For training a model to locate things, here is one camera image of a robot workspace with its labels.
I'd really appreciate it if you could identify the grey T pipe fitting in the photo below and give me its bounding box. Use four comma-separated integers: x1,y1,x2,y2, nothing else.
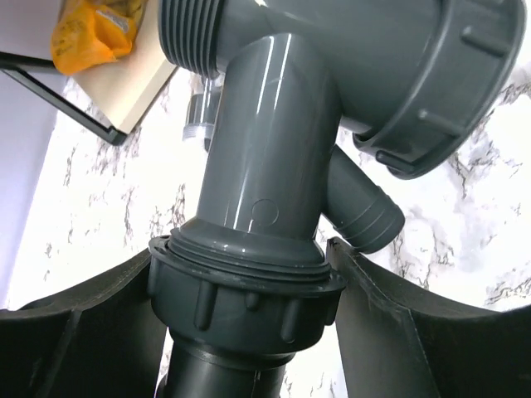
158,1,525,270

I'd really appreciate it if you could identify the clear plastic pipe fitting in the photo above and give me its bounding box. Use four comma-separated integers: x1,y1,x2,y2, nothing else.
183,74,225,152

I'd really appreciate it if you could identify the cream tiered shelf rack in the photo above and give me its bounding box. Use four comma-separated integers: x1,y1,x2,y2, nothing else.
1,1,176,146

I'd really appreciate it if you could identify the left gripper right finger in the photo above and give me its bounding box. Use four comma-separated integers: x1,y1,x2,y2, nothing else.
327,238,530,398

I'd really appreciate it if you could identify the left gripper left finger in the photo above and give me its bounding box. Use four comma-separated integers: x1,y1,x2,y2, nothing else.
1,250,166,397

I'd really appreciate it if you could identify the orange snack bag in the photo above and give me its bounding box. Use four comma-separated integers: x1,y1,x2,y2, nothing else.
50,0,149,76

